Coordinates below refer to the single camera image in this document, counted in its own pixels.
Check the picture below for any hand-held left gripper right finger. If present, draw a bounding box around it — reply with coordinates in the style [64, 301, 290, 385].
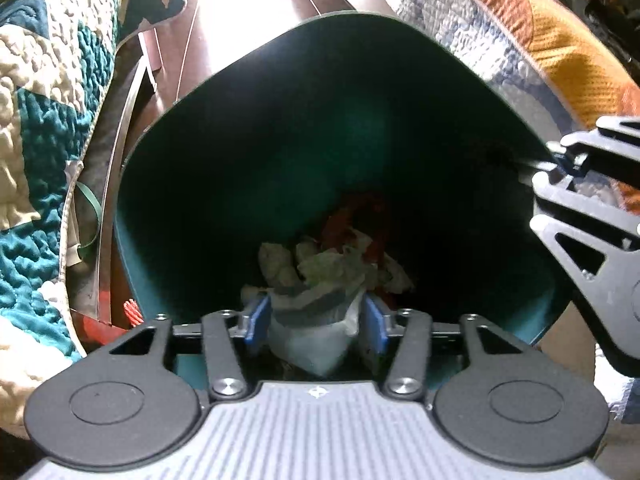
[362, 296, 531, 400]

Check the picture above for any red cloth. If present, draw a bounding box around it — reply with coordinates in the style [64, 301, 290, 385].
[320, 199, 392, 263]

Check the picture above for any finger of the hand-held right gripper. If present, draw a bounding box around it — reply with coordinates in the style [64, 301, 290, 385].
[530, 170, 640, 376]
[547, 117, 640, 176]

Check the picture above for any pale paper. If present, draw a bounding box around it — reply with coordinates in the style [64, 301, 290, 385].
[257, 242, 301, 287]

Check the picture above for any green ribbon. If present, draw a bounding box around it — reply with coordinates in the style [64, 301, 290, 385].
[74, 181, 102, 252]

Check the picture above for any orange patchwork quilt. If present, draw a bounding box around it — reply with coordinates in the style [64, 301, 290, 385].
[350, 0, 640, 211]

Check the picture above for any printed carton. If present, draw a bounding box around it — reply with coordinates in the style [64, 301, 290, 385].
[294, 229, 382, 287]

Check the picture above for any red ribbed plastic piece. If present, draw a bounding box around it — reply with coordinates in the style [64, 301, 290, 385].
[82, 299, 142, 343]

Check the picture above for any dark green deer-print trash bin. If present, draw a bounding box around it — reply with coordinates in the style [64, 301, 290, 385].
[114, 11, 571, 396]

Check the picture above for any metal bed frame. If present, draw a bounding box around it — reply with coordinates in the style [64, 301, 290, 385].
[95, 30, 161, 323]

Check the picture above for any white plastic wad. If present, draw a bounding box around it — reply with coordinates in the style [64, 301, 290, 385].
[379, 254, 416, 294]

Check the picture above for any teal and cream zigzag quilt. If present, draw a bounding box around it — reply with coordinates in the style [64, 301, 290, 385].
[0, 0, 188, 441]

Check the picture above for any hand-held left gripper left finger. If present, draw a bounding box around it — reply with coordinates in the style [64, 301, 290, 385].
[107, 296, 272, 401]

